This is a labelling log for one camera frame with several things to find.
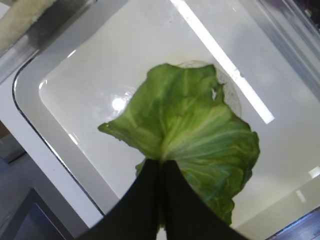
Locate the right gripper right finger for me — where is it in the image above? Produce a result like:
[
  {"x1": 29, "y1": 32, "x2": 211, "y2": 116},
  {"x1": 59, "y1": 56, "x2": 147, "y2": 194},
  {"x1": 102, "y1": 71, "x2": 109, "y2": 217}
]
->
[{"x1": 162, "y1": 160, "x2": 246, "y2": 240}]

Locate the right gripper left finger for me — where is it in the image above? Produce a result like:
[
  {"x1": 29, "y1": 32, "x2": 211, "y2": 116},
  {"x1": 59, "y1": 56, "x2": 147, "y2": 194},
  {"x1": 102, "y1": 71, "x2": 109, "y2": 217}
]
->
[{"x1": 78, "y1": 159, "x2": 160, "y2": 240}]

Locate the green lettuce leaf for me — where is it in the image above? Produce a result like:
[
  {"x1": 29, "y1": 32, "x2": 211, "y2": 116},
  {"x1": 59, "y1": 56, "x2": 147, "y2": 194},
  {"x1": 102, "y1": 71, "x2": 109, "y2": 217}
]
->
[{"x1": 98, "y1": 63, "x2": 260, "y2": 225}]

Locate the leaning bread bun slice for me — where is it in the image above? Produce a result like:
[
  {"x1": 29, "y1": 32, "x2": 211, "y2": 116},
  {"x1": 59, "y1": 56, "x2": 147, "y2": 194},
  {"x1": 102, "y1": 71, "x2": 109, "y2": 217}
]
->
[{"x1": 0, "y1": 0, "x2": 54, "y2": 52}]

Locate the bottom bun on tray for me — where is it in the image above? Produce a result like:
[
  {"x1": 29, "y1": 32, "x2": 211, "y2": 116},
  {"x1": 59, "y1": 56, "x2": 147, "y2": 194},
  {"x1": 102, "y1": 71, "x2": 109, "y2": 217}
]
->
[{"x1": 177, "y1": 60, "x2": 242, "y2": 118}]

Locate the metal baking tray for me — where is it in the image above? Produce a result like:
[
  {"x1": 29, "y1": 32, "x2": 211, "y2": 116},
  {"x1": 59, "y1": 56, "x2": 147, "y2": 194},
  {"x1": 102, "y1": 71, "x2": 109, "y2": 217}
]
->
[{"x1": 12, "y1": 0, "x2": 320, "y2": 240}]

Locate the clear plastic container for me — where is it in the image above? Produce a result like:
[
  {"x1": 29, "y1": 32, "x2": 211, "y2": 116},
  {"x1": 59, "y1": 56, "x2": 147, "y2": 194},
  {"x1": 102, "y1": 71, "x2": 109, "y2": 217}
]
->
[{"x1": 258, "y1": 0, "x2": 320, "y2": 59}]

